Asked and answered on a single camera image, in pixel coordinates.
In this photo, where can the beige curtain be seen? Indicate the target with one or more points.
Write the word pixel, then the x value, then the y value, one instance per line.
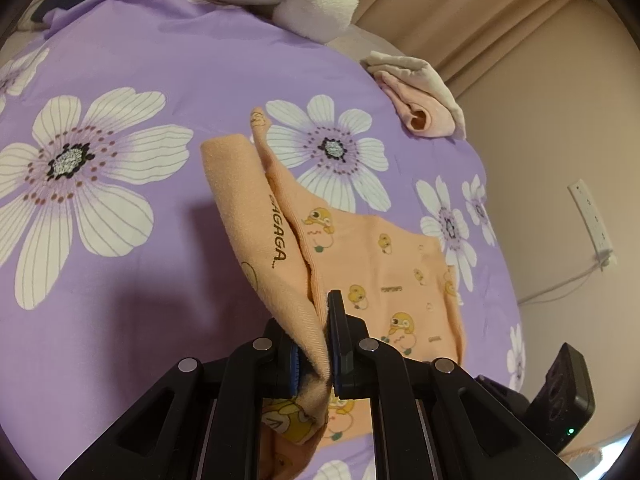
pixel 475 10

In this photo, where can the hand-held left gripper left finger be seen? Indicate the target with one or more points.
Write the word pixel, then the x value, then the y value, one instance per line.
pixel 220 410

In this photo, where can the orange cartoon print shirt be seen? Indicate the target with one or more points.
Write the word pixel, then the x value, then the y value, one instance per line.
pixel 360 250

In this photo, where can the pink folded garment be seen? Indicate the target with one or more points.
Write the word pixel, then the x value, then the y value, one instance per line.
pixel 415 110

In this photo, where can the purple floral bedsheet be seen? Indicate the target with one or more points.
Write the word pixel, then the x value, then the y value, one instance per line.
pixel 175 60

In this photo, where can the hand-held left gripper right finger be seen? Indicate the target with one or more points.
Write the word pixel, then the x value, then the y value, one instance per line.
pixel 342 347

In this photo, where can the white wall socket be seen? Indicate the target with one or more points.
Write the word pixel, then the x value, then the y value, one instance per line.
pixel 592 220

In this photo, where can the cream folded garment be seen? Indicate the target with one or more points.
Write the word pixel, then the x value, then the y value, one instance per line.
pixel 425 72

